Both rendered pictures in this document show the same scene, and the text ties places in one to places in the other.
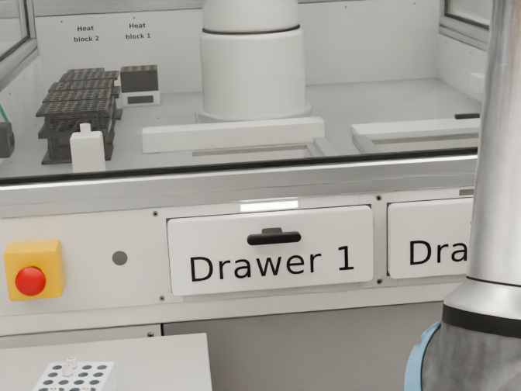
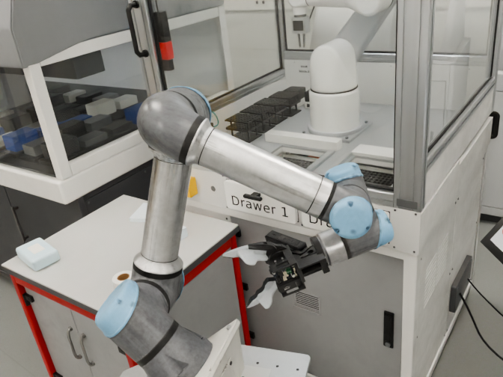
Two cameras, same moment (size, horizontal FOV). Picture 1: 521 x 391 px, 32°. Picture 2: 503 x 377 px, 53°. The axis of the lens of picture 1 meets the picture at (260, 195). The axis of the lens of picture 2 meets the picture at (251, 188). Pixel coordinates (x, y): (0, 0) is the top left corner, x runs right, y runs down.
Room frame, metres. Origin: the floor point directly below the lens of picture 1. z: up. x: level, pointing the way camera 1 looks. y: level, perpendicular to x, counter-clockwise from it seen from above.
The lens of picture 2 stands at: (0.05, -1.03, 1.68)
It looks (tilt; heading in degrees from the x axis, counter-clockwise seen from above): 26 degrees down; 42
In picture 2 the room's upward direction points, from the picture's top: 7 degrees counter-clockwise
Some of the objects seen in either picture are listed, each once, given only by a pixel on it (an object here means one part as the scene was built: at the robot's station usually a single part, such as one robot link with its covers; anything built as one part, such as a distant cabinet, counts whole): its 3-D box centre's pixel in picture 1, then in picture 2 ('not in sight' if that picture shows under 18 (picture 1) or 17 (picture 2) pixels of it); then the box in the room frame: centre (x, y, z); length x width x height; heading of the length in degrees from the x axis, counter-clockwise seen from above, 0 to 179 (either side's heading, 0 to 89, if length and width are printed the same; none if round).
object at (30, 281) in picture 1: (31, 279); not in sight; (1.13, 0.31, 0.88); 0.04 x 0.03 x 0.04; 95
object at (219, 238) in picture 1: (271, 250); (260, 200); (1.21, -0.01, 0.87); 0.29 x 0.02 x 0.11; 95
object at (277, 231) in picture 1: (273, 235); (254, 196); (1.18, -0.01, 0.91); 0.07 x 0.04 x 0.01; 95
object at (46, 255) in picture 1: (34, 271); (185, 186); (1.16, 0.31, 0.88); 0.07 x 0.05 x 0.07; 95
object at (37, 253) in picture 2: not in sight; (37, 253); (0.65, 0.56, 0.78); 0.15 x 0.10 x 0.04; 85
